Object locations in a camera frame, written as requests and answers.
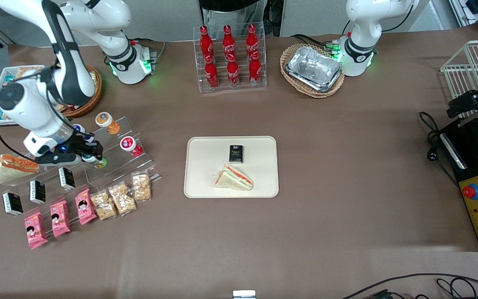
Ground silver metal handle bar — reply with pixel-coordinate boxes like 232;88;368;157
441;132;468;170

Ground white wire rack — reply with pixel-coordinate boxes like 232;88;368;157
440;39;478;125

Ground wicker basket with foil containers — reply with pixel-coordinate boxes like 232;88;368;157
280;43;346;99

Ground orange gum jar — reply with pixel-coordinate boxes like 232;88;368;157
95;112;121;135

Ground dark wicker basket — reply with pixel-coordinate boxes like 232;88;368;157
54;64;102;119

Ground clear acrylic bottle rack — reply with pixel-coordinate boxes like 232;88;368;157
193;22;268;93

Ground red cola bottle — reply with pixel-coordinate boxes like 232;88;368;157
204;55;219;89
222;24;236;59
249;51;262;86
227;54;240;87
246;24;259;56
200;25;214;59

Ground clear acrylic stepped display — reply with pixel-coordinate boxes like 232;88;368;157
0;116;161;221

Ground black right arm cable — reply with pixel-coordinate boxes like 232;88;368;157
0;96;40;163

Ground cream plastic tray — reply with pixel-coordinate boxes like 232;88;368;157
183;136;280;199

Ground black sealing machine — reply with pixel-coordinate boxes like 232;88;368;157
440;116;478;252

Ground pink snack packet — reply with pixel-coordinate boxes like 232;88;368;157
49;200;71;238
24;212;49;250
74;189;98;225

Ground black power cable with plug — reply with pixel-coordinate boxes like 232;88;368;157
419;111;459;187

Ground black floor cables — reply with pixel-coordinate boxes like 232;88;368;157
341;273;478;299

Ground red gum jar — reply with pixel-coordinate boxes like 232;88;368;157
119;136;143;158

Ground wrapped triangle sandwich on tray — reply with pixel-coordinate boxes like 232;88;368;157
214;164;254;191

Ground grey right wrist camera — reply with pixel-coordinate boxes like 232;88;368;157
36;152;83;167

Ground aluminium foil container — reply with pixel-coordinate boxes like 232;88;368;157
285;46;343;93

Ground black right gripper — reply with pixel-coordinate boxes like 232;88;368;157
63;134;104;164

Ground clear nut snack packet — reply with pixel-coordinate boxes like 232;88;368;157
131;172;152;203
108;181;137;216
90;189;117;221

